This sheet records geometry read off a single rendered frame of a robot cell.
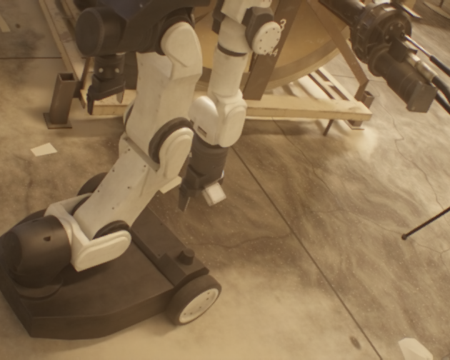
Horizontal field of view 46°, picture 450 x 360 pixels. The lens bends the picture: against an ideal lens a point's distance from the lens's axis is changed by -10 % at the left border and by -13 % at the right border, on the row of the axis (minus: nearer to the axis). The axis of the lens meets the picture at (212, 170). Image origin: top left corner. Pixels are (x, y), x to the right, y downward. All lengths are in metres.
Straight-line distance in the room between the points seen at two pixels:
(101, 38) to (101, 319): 0.83
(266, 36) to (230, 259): 1.21
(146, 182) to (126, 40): 0.52
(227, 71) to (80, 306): 0.80
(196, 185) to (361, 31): 0.99
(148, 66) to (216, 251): 0.97
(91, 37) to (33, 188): 1.10
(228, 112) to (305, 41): 2.20
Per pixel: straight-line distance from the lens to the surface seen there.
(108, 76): 1.63
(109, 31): 1.21
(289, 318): 2.11
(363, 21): 2.12
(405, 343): 2.31
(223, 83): 1.23
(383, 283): 2.51
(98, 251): 1.62
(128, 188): 1.61
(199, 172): 1.40
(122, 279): 1.75
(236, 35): 1.17
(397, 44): 2.13
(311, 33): 3.45
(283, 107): 2.93
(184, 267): 1.80
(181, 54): 1.34
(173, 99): 1.48
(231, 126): 1.28
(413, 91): 2.03
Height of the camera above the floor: 1.45
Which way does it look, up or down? 34 degrees down
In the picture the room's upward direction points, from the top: 22 degrees clockwise
